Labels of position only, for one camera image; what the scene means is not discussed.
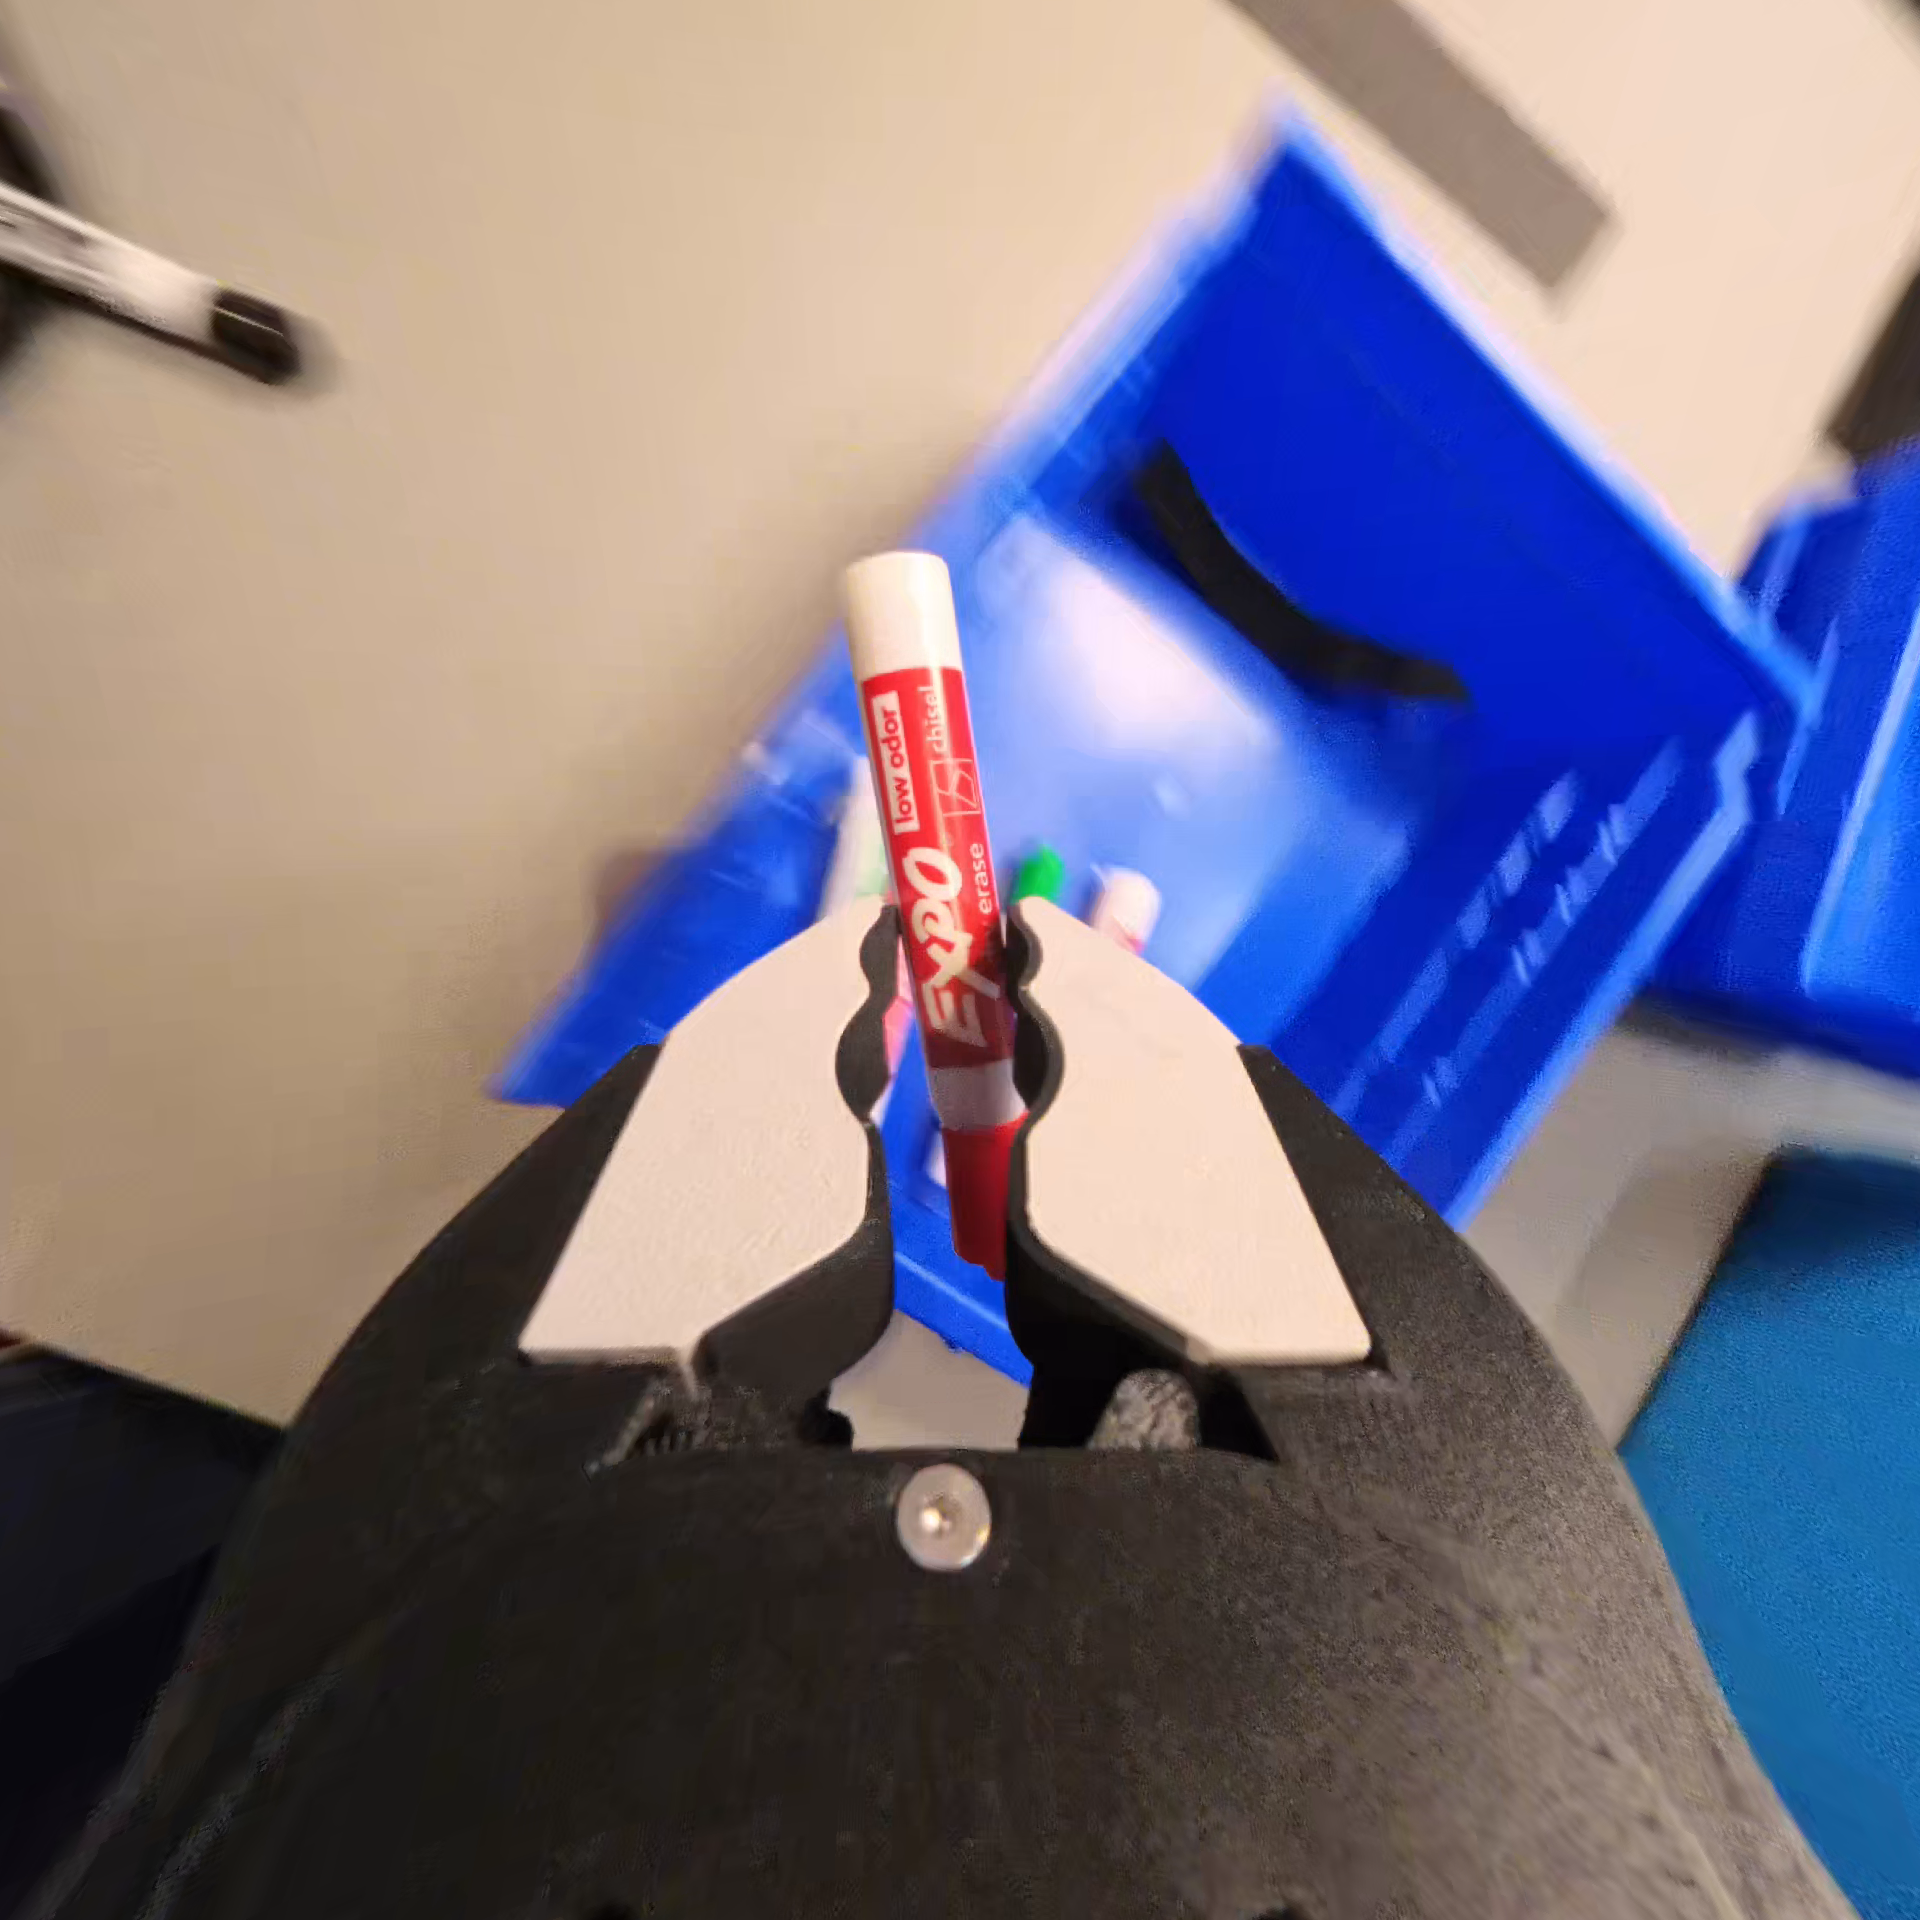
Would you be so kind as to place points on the black dry erase marker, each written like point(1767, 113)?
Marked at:
point(166, 295)

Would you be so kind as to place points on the dark zip jacket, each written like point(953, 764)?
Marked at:
point(105, 1561)

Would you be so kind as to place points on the red dry erase marker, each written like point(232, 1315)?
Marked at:
point(1125, 904)
point(925, 780)

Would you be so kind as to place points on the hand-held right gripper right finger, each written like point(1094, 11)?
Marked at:
point(1200, 1188)

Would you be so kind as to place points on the green dry erase marker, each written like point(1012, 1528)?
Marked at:
point(1039, 880)

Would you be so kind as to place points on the blue plastic bin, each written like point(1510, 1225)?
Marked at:
point(1441, 573)
point(1831, 813)

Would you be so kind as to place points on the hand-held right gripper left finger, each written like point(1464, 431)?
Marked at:
point(708, 1188)

